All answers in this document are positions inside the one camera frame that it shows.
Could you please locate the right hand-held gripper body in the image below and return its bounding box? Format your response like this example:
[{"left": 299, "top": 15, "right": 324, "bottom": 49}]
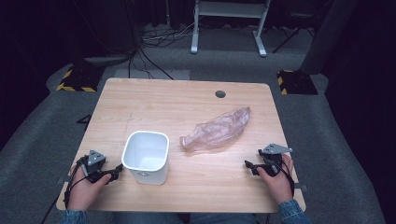
[{"left": 257, "top": 143, "right": 293, "bottom": 178}]

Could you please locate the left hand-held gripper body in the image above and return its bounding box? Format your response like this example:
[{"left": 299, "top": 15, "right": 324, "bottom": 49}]
[{"left": 78, "top": 149, "right": 118, "bottom": 185}]

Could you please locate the white plastic bin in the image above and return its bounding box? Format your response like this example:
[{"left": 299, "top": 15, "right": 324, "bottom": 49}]
[{"left": 120, "top": 130, "right": 171, "bottom": 186}]

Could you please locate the clear pink plastic bag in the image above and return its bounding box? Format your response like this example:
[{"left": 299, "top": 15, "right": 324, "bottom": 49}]
[{"left": 178, "top": 106, "right": 251, "bottom": 153}]

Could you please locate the person's left hand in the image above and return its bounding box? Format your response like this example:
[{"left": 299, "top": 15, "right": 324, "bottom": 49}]
[{"left": 66, "top": 161, "right": 113, "bottom": 212}]

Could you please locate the person's right hand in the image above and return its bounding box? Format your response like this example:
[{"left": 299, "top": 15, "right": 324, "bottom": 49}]
[{"left": 256, "top": 153, "right": 295, "bottom": 204}]

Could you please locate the yellow black striped stand base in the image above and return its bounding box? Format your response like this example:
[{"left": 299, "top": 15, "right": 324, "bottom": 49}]
[
  {"left": 276, "top": 69, "right": 319, "bottom": 96},
  {"left": 55, "top": 64, "right": 106, "bottom": 93}
]

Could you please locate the black tripod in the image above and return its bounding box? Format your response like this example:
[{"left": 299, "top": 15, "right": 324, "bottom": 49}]
[{"left": 272, "top": 26, "right": 316, "bottom": 54}]

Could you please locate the grey padded pillar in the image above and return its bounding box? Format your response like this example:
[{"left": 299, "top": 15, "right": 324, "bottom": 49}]
[{"left": 298, "top": 0, "right": 359, "bottom": 75}]

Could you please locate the left hand-held gripper black cable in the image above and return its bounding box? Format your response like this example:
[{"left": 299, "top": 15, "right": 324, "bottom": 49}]
[{"left": 40, "top": 155, "right": 90, "bottom": 224}]

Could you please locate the hand-held gripper black cable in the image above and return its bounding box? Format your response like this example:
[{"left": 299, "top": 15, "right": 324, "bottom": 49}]
[
  {"left": 40, "top": 155, "right": 90, "bottom": 224},
  {"left": 279, "top": 155, "right": 296, "bottom": 199}
]

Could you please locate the right hand-held gripper black cable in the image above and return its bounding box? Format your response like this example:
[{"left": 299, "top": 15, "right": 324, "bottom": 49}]
[{"left": 279, "top": 155, "right": 296, "bottom": 199}]

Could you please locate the black bracket under table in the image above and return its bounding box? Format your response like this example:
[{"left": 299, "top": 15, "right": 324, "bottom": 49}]
[{"left": 76, "top": 114, "right": 93, "bottom": 132}]

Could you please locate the bundle of floor cables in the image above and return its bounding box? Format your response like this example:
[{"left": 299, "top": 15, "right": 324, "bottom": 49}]
[{"left": 128, "top": 17, "right": 202, "bottom": 80}]

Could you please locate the white desk frame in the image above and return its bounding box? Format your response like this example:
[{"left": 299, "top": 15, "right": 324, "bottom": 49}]
[{"left": 190, "top": 0, "right": 272, "bottom": 58}]

